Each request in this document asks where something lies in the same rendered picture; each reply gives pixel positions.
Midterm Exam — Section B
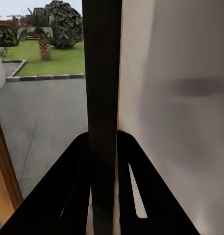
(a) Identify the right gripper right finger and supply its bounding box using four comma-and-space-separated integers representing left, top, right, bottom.
117, 131, 200, 235

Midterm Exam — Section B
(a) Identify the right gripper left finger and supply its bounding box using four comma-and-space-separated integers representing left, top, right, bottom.
0, 132, 91, 235

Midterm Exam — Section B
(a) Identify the poster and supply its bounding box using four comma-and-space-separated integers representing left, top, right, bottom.
82, 0, 122, 235

